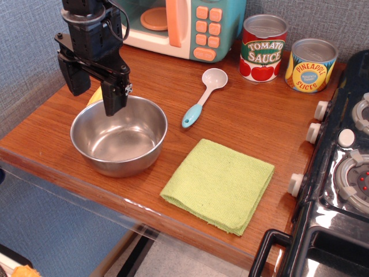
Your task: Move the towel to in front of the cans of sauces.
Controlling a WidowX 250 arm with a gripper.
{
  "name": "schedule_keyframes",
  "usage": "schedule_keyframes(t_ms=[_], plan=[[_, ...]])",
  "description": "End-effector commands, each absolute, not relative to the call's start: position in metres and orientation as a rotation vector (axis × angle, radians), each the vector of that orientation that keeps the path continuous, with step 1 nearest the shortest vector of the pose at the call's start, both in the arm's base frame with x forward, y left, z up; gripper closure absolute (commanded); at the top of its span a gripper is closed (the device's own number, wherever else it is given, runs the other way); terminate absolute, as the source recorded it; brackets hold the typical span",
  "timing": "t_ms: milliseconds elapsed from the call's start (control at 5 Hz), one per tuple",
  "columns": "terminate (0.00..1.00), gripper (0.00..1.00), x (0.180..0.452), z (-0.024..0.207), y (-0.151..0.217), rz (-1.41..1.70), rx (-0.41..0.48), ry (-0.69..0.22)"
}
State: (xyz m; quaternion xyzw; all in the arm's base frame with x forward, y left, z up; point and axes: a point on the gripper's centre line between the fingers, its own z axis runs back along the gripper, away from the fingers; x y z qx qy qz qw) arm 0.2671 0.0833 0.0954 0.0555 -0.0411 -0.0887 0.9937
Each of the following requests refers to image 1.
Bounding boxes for orange microwave plate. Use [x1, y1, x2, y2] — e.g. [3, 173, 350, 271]
[140, 7, 168, 31]

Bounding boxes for white spoon with blue handle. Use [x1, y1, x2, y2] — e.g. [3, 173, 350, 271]
[182, 68, 228, 128]

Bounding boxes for yellow toy corn cob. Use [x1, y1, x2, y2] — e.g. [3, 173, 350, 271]
[86, 87, 103, 106]

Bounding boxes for white stove knob lower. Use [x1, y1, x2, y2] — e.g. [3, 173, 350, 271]
[287, 173, 304, 197]

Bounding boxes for white stove knob upper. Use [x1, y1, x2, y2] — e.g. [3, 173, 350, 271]
[314, 101, 329, 121]

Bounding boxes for white stove knob middle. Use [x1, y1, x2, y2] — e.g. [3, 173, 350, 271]
[306, 123, 321, 144]

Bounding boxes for toy microwave teal and orange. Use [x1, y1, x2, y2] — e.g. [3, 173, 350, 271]
[118, 1, 246, 63]

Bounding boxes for white stove knob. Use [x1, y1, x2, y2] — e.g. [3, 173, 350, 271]
[314, 101, 329, 121]
[306, 123, 321, 144]
[287, 173, 304, 197]

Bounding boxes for black oven door handle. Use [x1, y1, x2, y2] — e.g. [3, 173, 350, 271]
[249, 229, 292, 277]

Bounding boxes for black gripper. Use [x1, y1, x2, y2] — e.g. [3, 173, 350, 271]
[55, 8, 130, 117]

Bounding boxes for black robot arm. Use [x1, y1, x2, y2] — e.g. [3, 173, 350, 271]
[55, 1, 132, 117]

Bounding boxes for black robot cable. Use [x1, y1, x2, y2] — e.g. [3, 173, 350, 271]
[104, 0, 131, 43]

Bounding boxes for black toy stove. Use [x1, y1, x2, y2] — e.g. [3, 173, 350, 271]
[248, 49, 369, 277]

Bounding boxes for stainless steel bowl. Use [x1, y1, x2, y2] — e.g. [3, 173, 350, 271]
[70, 96, 168, 178]

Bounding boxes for green towel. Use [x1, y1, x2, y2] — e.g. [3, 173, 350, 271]
[160, 139, 274, 237]

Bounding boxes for pineapple slices can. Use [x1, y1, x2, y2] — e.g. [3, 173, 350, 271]
[285, 38, 338, 93]

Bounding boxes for tomato sauce can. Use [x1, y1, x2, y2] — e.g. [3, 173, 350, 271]
[239, 14, 289, 83]

